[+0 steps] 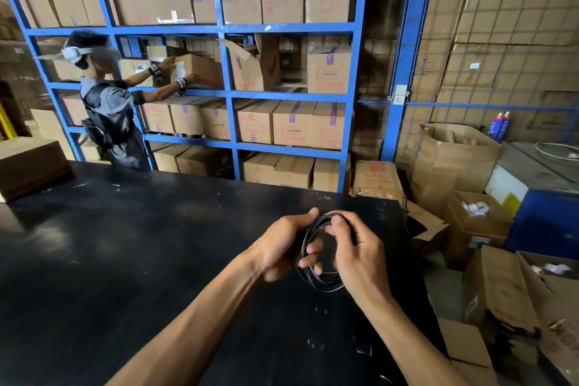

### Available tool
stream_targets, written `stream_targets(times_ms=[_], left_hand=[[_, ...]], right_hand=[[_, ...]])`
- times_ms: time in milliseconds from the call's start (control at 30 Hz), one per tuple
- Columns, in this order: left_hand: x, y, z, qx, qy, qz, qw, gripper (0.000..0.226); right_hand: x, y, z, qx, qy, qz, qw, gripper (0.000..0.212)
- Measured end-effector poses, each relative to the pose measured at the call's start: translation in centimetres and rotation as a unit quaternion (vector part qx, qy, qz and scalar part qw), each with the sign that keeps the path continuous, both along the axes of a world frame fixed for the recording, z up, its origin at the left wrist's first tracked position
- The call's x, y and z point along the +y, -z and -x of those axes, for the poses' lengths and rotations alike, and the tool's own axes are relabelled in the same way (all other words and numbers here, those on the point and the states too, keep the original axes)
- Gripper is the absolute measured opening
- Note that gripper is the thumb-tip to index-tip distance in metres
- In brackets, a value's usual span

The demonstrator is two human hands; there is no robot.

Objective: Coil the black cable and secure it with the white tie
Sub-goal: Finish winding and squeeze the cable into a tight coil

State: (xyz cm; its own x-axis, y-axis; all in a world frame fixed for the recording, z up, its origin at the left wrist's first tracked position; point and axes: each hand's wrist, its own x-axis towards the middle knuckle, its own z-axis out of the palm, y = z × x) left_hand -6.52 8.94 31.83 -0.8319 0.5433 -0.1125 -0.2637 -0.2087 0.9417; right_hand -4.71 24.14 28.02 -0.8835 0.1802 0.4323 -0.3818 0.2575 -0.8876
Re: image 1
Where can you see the person's right hand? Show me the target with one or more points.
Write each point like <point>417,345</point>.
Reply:
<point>362,263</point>

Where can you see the person's left hand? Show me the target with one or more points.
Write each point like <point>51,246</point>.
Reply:
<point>278,250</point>

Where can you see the person's right forearm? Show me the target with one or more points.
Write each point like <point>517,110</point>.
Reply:
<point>407,345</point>

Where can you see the person's left forearm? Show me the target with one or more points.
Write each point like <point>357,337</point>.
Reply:
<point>194,336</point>

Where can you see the empty cardboard box with flaps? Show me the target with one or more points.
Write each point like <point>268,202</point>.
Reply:
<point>427,223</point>

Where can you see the cardboard box with red print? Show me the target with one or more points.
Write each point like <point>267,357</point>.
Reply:
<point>377,180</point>

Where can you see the small open cardboard box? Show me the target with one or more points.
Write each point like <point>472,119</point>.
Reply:
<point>461,232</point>

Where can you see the crumpled white paper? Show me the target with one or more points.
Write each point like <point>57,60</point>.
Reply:
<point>475,209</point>

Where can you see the rows of brown cardboard boxes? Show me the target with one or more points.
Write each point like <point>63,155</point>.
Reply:
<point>294,123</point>

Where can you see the tall open cardboard box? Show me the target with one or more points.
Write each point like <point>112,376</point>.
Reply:
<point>448,168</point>

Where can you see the flat cardboard box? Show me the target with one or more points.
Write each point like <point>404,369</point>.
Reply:
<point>466,345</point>

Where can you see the cardboard box with white label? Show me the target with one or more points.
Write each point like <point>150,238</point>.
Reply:
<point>497,281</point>

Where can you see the white latch plate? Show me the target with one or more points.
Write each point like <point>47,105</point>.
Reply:
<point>400,94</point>

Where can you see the torn open cardboard box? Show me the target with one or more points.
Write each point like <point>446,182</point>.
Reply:
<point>253,73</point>

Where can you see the blue machine with grey top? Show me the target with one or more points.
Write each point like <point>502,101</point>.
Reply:
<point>543,227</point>

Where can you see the white paper strips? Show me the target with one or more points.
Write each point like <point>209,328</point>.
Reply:
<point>554,269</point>

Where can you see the wide open cardboard box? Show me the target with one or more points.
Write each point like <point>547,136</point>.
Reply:
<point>556,290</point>

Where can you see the large cardboard box red label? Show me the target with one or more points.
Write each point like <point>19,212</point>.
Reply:
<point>563,340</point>

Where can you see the blue metal shelf rack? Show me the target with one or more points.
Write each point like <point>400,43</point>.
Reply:
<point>289,28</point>

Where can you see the cardboard box with red edge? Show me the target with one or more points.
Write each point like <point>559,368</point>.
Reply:
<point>31,168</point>

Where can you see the stack of large cardboard boxes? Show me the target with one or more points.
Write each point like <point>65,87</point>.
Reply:
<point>511,46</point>

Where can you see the yellow post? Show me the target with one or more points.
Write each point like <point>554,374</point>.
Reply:
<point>6,125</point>

